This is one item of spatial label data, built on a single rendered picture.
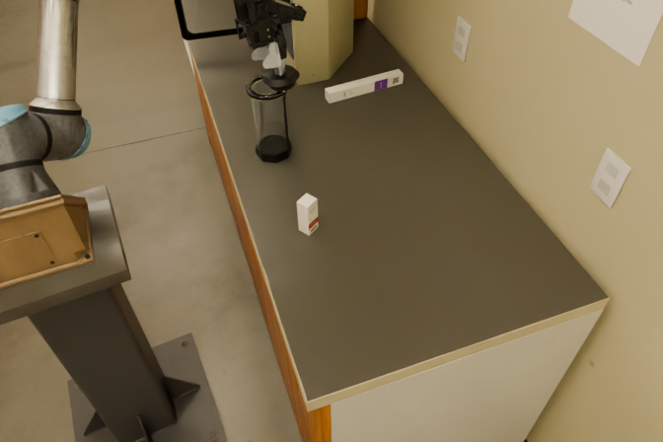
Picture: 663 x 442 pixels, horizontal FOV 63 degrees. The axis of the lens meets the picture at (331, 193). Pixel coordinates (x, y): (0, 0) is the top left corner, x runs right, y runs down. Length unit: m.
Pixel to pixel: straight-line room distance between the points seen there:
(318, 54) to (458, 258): 0.84
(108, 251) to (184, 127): 1.98
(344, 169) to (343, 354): 0.56
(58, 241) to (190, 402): 1.02
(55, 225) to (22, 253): 0.10
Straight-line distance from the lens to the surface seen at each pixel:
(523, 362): 1.41
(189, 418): 2.16
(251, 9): 1.25
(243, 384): 2.20
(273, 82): 1.34
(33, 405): 2.41
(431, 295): 1.24
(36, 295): 1.40
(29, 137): 1.39
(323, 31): 1.77
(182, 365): 2.27
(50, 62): 1.47
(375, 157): 1.55
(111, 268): 1.37
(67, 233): 1.34
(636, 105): 1.20
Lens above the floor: 1.94
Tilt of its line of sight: 44 degrees down
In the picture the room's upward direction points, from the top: 1 degrees counter-clockwise
